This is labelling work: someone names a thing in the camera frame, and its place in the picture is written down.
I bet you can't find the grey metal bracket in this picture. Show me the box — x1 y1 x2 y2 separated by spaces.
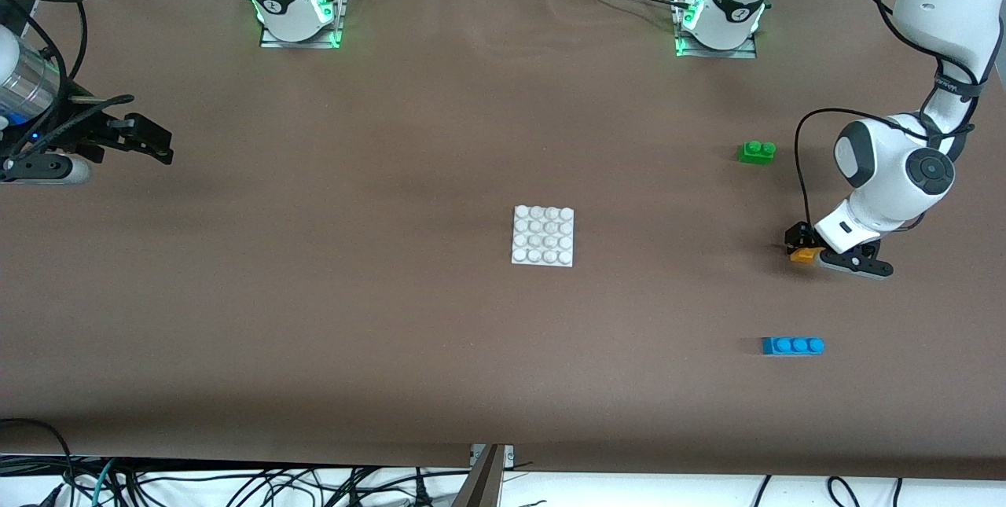
470 444 516 468

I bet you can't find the dark slanted beam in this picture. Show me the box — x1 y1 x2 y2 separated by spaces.
452 446 505 507

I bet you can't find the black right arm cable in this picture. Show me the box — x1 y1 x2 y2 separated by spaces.
0 0 136 162

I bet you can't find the green two-stud block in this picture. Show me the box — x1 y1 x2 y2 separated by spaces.
736 140 777 166

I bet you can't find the white studded base plate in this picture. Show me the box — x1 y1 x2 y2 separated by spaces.
511 205 575 268

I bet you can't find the brown table cover sheet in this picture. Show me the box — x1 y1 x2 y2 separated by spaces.
0 0 1006 480

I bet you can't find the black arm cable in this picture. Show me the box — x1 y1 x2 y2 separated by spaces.
794 0 983 229
0 0 136 162

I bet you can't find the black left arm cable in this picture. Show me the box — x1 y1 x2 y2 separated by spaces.
794 0 983 229

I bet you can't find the blue three-stud block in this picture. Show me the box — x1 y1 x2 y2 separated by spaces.
761 336 826 356

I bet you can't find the teal cable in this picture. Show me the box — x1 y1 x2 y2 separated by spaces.
90 458 119 507

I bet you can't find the black looped floor cable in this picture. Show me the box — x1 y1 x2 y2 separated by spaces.
0 418 75 507

